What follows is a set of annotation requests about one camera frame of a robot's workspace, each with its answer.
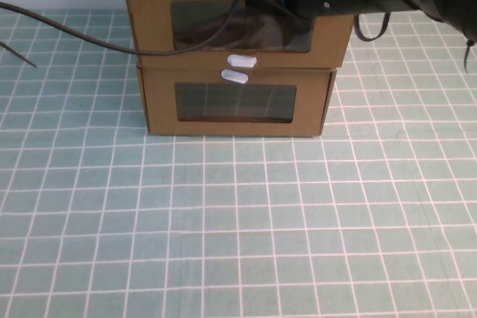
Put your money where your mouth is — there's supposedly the long grey cable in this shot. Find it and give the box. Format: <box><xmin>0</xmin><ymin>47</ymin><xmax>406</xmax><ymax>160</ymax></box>
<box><xmin>0</xmin><ymin>0</ymin><xmax>245</xmax><ymax>54</ymax></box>

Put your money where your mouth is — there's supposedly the green white checked tablecloth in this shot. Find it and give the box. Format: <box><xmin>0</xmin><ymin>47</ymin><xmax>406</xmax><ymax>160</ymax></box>
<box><xmin>0</xmin><ymin>10</ymin><xmax>477</xmax><ymax>318</ymax></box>

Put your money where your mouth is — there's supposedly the thin dark cable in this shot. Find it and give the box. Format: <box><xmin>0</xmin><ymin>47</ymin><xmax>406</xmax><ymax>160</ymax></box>
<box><xmin>0</xmin><ymin>40</ymin><xmax>38</xmax><ymax>69</ymax></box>

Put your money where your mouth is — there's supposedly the cardboard drawer with window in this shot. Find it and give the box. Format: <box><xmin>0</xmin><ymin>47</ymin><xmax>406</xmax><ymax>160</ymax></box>
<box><xmin>124</xmin><ymin>0</ymin><xmax>353</xmax><ymax>70</ymax></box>
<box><xmin>142</xmin><ymin>68</ymin><xmax>332</xmax><ymax>137</ymax></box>

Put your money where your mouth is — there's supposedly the cardboard sleeve resting on tablecloth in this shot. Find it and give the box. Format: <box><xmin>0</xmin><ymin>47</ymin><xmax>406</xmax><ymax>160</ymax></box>
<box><xmin>135</xmin><ymin>65</ymin><xmax>339</xmax><ymax>137</ymax></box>

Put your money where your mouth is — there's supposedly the white plastic drawer handle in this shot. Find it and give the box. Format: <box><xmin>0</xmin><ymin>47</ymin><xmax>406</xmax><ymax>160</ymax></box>
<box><xmin>227</xmin><ymin>54</ymin><xmax>259</xmax><ymax>71</ymax></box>
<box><xmin>220</xmin><ymin>69</ymin><xmax>250</xmax><ymax>85</ymax></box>

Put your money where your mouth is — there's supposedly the cardboard drawer with flat window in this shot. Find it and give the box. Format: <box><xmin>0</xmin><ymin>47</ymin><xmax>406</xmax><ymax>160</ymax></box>
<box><xmin>142</xmin><ymin>68</ymin><xmax>332</xmax><ymax>137</ymax></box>

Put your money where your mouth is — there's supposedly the black looped cable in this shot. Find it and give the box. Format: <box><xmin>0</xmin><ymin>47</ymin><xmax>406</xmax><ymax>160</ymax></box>
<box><xmin>353</xmin><ymin>12</ymin><xmax>392</xmax><ymax>42</ymax></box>

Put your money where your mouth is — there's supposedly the short black cable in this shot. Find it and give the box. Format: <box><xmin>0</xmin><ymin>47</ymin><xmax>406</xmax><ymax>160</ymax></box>
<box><xmin>463</xmin><ymin>36</ymin><xmax>477</xmax><ymax>74</ymax></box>

